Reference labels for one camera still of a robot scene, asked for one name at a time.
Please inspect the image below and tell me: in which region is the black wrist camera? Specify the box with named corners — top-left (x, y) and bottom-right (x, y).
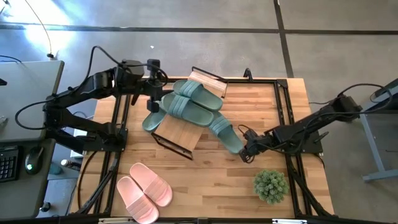
top-left (147, 58), bottom-right (161, 73)
top-left (244, 129), bottom-right (259, 141)

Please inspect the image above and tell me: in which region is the pink rubber slide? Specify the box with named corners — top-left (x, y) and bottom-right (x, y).
top-left (116, 175), bottom-right (160, 224)
top-left (129, 162), bottom-right (174, 208)

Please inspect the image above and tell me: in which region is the black computer keyboard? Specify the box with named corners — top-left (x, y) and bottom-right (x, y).
top-left (0, 146), bottom-right (20, 183)

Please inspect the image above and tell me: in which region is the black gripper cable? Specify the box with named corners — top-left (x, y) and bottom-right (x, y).
top-left (88, 45), bottom-right (169, 88)
top-left (238, 124), bottom-right (259, 164)

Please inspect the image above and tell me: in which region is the light grey desk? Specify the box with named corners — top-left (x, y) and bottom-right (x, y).
top-left (0, 60), bottom-right (65, 143)

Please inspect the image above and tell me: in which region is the silver aluminium bracket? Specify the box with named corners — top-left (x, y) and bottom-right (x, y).
top-left (272, 218), bottom-right (308, 224)
top-left (98, 218), bottom-right (132, 224)

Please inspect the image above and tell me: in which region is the black curved hose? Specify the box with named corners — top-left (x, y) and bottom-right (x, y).
top-left (76, 151), bottom-right (99, 210)

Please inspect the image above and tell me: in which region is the wooden shelf with black frame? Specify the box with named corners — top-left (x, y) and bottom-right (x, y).
top-left (151, 65), bottom-right (229, 161)

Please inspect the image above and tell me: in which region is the green rubber slide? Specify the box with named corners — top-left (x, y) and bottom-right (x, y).
top-left (142, 108), bottom-right (167, 133)
top-left (207, 111), bottom-right (244, 155)
top-left (161, 92), bottom-right (215, 128)
top-left (172, 79), bottom-right (224, 112)

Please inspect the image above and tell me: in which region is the black metal table frame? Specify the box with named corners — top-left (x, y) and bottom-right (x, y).
top-left (70, 76), bottom-right (335, 218)

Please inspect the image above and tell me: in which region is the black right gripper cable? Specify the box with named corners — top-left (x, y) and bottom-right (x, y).
top-left (238, 124), bottom-right (259, 164)

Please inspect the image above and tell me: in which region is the black flat device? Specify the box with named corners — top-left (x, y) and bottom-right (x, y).
top-left (369, 77), bottom-right (398, 100)

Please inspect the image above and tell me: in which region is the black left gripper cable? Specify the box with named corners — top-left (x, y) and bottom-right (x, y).
top-left (88, 45), bottom-right (169, 88)

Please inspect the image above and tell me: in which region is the thin black floor cable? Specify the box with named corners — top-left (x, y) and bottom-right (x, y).
top-left (24, 0), bottom-right (55, 60)

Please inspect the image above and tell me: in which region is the green artificial ball plant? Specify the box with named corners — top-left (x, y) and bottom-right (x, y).
top-left (252, 169), bottom-right (290, 205)

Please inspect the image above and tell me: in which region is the grey metal desk frame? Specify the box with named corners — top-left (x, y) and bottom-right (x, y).
top-left (357, 77), bottom-right (398, 183)

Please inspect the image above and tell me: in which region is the dark grey desk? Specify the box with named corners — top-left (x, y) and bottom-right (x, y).
top-left (0, 141), bottom-right (57, 220)

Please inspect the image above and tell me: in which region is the white-capped bottle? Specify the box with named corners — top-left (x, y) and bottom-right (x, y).
top-left (60, 158), bottom-right (82, 171)

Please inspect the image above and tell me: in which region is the black computer mouse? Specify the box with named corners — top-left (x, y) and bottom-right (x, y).
top-left (24, 147), bottom-right (45, 175)

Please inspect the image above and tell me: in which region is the teal round object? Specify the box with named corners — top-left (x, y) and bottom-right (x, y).
top-left (49, 162), bottom-right (63, 175)

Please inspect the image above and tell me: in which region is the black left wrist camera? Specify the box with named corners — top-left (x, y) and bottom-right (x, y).
top-left (147, 58), bottom-right (161, 73)

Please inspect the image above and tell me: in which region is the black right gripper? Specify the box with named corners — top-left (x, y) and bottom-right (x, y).
top-left (239, 133), bottom-right (270, 163)

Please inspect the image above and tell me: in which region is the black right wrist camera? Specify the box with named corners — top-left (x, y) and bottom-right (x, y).
top-left (244, 129), bottom-right (259, 141)

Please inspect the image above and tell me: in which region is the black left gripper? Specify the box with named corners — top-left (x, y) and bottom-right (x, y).
top-left (136, 79), bottom-right (175, 113)

